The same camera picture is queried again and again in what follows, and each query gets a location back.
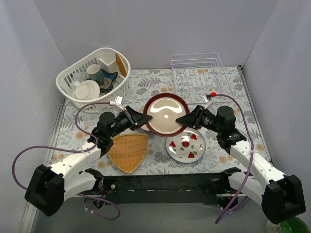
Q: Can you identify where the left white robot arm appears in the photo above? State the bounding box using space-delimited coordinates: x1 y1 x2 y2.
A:
25 106 152 216

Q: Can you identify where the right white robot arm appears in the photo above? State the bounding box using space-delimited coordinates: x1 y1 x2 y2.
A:
176 105 306 224

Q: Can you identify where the white square container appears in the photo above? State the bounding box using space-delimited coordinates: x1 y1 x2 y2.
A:
98 53 119 73

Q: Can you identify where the watermelon pattern plate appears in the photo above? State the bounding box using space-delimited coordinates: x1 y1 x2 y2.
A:
165 128 206 164

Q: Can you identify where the beige square bowl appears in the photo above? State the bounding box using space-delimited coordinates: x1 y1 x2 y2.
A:
139 106 150 132

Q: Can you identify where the purple cable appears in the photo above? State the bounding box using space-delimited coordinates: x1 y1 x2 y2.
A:
215 93 255 224
12 101 121 221

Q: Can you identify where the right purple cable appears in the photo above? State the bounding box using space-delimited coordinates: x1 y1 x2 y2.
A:
215 93 255 224

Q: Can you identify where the red rimmed beige plate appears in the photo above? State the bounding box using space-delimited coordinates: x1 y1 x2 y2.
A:
143 93 190 137

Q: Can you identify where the woven bamboo tray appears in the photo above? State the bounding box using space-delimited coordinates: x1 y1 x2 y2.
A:
107 133 148 174

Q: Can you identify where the woven coaster in basket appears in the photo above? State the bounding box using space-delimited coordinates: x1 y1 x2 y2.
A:
115 53 127 77

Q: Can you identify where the black base frame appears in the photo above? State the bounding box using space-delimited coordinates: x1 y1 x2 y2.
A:
75 173 243 207

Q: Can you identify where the white plastic basket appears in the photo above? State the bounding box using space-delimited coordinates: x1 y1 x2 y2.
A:
56 48 131 114

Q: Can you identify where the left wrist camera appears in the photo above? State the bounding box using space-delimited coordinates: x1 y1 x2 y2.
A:
109 96 123 108

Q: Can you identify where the white cup in basket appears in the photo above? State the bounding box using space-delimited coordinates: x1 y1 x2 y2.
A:
86 64 101 80

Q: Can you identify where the green floral mug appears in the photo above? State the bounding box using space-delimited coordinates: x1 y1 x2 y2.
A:
266 216 310 233

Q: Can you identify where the white plate in basket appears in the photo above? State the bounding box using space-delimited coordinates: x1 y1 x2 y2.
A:
73 80 100 100

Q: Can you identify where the floral table mat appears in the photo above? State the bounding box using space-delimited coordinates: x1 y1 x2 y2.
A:
55 67 271 175

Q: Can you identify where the white wire dish rack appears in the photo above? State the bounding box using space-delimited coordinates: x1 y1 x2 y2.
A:
171 52 233 107

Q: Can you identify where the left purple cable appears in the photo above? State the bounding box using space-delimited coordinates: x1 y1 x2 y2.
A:
12 101 121 221

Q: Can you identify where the blue star dish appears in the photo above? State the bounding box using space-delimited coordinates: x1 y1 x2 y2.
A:
99 69 118 92

